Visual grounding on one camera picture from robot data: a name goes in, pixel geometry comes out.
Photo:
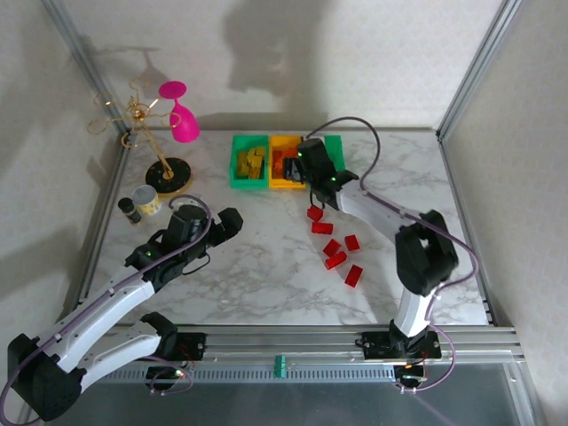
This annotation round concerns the orange curved lego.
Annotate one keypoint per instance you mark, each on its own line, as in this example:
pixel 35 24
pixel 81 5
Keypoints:
pixel 290 152

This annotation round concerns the long orange lego plate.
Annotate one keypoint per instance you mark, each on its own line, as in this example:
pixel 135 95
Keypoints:
pixel 278 168

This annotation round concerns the orange lego brick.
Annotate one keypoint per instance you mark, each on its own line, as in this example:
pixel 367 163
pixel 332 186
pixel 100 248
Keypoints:
pixel 278 155

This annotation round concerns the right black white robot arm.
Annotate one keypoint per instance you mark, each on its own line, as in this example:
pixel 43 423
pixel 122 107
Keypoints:
pixel 426 253

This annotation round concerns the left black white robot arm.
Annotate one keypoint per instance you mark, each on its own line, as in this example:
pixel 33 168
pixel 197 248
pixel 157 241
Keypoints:
pixel 102 310

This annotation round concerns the yellow plastic bin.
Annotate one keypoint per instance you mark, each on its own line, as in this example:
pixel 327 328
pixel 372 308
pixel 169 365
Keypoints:
pixel 279 183

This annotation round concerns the red lego brick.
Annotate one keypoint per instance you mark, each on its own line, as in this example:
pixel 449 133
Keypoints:
pixel 315 214
pixel 353 275
pixel 330 247
pixel 352 242
pixel 322 227
pixel 336 260

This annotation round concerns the small black bottle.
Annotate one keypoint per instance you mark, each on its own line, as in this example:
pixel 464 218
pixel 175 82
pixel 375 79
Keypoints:
pixel 129 210

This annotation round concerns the gold glass rack stand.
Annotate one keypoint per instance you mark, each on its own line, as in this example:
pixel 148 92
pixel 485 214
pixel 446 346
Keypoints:
pixel 177 171

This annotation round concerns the pink plastic wine glass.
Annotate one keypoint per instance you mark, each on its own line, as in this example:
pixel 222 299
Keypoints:
pixel 184 124

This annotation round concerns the small circuit board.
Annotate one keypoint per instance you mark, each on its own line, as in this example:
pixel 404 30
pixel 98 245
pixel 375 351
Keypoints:
pixel 171 373
pixel 412 377

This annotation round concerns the green clamp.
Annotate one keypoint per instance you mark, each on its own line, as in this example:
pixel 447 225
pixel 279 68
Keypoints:
pixel 280 366

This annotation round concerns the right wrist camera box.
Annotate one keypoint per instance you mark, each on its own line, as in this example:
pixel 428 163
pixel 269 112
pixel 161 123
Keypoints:
pixel 315 157

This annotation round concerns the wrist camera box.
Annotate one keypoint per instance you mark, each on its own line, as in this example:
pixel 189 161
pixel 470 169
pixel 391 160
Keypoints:
pixel 188 222
pixel 315 157

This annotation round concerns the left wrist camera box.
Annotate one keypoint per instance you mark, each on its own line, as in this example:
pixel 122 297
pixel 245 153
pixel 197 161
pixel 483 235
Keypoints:
pixel 188 222

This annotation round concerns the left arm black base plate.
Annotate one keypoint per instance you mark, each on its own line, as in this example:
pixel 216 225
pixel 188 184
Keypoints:
pixel 191 346

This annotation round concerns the aluminium side rail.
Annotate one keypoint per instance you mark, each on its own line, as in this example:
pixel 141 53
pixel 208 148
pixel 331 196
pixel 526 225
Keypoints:
pixel 456 186
pixel 108 191

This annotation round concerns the aluminium mounting rail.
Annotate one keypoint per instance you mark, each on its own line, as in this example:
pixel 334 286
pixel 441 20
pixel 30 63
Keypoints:
pixel 284 344

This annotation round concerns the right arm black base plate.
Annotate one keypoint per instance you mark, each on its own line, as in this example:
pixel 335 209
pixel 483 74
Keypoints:
pixel 377 346

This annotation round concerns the aluminium frame post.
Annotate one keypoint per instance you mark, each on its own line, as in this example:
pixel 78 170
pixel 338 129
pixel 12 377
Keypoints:
pixel 475 66
pixel 82 53

